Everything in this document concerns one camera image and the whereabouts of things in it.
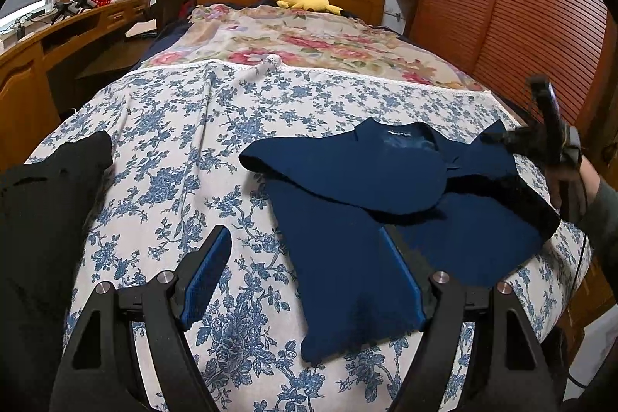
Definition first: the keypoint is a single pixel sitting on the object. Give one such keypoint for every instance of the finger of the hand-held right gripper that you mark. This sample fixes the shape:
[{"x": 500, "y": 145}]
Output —
[{"x": 495, "y": 137}]

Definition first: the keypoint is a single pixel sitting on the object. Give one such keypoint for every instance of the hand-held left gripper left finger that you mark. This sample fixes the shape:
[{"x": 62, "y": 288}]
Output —
[{"x": 207, "y": 277}]

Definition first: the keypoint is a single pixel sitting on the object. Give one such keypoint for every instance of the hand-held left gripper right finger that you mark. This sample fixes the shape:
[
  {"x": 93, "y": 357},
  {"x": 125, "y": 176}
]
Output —
[{"x": 400, "y": 267}]

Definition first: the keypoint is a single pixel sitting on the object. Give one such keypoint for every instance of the navy blue jacket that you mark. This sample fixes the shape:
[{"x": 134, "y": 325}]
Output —
[{"x": 362, "y": 286}]

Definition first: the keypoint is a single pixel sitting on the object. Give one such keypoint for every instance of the person's right forearm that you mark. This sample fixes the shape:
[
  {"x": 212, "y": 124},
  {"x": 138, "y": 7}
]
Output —
[{"x": 603, "y": 214}]

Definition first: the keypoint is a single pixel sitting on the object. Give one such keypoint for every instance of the person's right hand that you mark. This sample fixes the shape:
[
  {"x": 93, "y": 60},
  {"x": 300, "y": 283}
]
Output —
[{"x": 577, "y": 185}]

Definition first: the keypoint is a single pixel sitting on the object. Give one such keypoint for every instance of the wooden louvered wardrobe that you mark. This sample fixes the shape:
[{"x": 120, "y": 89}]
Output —
[{"x": 507, "y": 6}]

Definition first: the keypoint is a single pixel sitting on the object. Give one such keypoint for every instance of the blue floral bed sheet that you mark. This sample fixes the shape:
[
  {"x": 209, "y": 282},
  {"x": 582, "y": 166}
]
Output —
[{"x": 169, "y": 141}]

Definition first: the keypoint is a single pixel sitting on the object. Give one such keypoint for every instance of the black garment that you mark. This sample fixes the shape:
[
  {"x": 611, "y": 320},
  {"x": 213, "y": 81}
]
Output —
[{"x": 38, "y": 223}]

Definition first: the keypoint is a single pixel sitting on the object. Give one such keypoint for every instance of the red floral blanket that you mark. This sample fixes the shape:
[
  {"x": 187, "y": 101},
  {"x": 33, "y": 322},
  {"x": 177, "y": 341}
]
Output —
[{"x": 314, "y": 40}]

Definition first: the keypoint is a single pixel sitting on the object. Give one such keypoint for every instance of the dark blue quilt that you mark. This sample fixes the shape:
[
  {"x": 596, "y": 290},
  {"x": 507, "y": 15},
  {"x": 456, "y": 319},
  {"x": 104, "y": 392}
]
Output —
[{"x": 166, "y": 43}]

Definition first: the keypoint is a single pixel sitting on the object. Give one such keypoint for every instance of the wooden desk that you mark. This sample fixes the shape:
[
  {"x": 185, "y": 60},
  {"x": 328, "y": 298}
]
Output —
[{"x": 19, "y": 79}]

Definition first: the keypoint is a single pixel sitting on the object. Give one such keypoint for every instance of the black gadgets on desk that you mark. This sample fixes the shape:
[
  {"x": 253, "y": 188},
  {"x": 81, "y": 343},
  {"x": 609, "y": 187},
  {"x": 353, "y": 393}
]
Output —
[{"x": 72, "y": 5}]

